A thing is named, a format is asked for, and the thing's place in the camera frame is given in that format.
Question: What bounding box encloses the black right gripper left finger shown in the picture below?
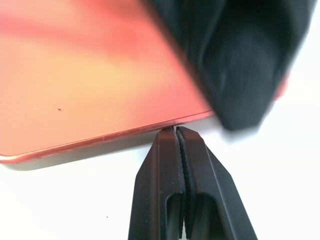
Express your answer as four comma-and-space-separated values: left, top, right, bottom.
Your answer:
127, 126, 187, 240

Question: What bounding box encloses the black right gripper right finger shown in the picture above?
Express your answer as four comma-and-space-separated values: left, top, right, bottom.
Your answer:
175, 126, 259, 240

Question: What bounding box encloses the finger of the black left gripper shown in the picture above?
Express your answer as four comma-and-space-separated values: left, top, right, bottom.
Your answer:
146, 0, 312, 133

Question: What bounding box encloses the pink tray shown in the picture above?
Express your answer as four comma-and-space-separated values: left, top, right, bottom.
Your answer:
0, 0, 291, 165

